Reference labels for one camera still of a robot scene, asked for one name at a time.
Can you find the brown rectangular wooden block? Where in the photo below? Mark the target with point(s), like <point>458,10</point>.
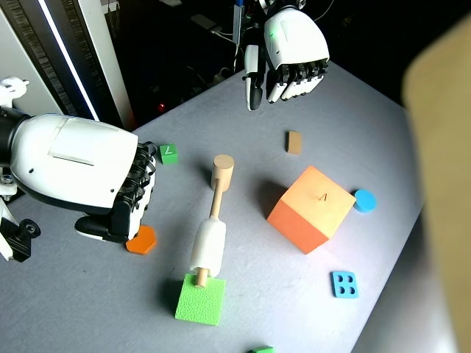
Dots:
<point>294,142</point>

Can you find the large orange cube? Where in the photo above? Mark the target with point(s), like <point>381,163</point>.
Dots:
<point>312,206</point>

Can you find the white panel with light strip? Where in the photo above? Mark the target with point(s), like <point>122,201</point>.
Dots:
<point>106,55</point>

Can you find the beige blurred board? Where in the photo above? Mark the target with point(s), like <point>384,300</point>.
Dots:
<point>441,147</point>

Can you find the grey table cloth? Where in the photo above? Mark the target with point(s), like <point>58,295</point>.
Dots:
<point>257,128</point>

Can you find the blue round disc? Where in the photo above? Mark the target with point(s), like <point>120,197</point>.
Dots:
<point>365,200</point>

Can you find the small green letter cube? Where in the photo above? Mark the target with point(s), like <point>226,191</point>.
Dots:
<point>169,156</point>

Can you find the small bent metal nail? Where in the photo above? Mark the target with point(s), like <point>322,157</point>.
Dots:
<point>323,198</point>

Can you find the plain green block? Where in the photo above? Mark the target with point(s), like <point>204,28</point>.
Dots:
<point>262,350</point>

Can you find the wooden mallet with white grip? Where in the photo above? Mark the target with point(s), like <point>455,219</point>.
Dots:
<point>209,239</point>

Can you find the white power adapter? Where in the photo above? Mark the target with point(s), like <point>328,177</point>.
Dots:
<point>204,22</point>

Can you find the blue and white adapter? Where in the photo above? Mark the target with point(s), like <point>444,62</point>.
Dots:
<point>237,22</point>

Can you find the green textured cube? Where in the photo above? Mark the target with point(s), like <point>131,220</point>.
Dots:
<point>200,303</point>

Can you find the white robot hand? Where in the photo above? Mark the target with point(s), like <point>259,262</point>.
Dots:
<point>294,40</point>
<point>73,158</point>

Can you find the blue square four-hole block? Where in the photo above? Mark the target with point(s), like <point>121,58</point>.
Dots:
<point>336,285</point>

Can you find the orange hexagon block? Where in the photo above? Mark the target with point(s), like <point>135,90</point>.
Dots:
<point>141,242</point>

